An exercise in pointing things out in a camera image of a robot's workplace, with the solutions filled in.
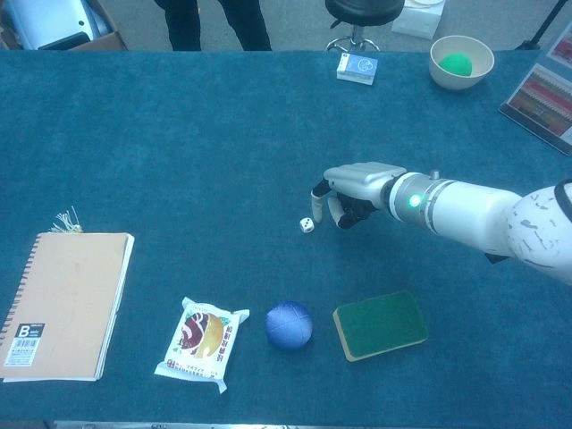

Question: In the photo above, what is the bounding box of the person in black trousers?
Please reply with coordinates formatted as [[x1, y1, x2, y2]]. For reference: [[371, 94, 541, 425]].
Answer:
[[154, 0, 273, 52]]

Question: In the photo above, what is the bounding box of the green scouring sponge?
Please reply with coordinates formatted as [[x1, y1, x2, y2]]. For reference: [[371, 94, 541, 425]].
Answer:
[[332, 290, 429, 363]]

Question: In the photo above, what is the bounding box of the small card box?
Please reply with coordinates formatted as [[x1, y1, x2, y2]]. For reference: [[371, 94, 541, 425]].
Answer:
[[335, 52, 379, 87]]

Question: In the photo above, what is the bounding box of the black stool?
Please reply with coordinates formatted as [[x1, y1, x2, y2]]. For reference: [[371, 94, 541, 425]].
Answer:
[[324, 0, 406, 53]]

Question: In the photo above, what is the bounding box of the beige bowl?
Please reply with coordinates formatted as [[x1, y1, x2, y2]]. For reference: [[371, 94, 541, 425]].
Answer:
[[429, 35, 495, 91]]

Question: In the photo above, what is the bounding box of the blue ball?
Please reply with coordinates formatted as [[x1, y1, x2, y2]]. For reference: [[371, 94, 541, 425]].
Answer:
[[265, 300, 314, 353]]

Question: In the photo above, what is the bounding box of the black tripod leg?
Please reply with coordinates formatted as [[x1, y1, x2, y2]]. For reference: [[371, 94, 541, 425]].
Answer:
[[514, 0, 568, 51]]

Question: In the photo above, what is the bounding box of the cardboard box with device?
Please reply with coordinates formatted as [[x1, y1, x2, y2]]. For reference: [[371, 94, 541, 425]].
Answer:
[[0, 0, 129, 52]]

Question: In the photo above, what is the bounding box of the green ball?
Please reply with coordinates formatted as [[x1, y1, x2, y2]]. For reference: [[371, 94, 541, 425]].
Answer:
[[438, 53, 474, 77]]

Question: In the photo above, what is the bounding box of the colourful booklet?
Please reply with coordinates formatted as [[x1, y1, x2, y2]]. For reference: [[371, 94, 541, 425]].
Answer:
[[498, 31, 572, 157]]

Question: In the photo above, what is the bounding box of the spiral notebook with tassel bookmark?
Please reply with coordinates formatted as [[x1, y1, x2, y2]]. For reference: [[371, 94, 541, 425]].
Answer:
[[0, 206, 136, 383]]

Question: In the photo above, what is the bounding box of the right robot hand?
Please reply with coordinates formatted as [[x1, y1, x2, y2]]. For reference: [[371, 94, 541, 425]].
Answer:
[[310, 161, 408, 231]]

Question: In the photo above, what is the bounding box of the white box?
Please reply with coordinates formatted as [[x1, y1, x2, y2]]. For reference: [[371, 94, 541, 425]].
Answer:
[[391, 0, 446, 40]]

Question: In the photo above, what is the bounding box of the white snack packet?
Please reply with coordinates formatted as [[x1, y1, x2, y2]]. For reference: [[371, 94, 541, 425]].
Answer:
[[154, 296, 250, 395]]

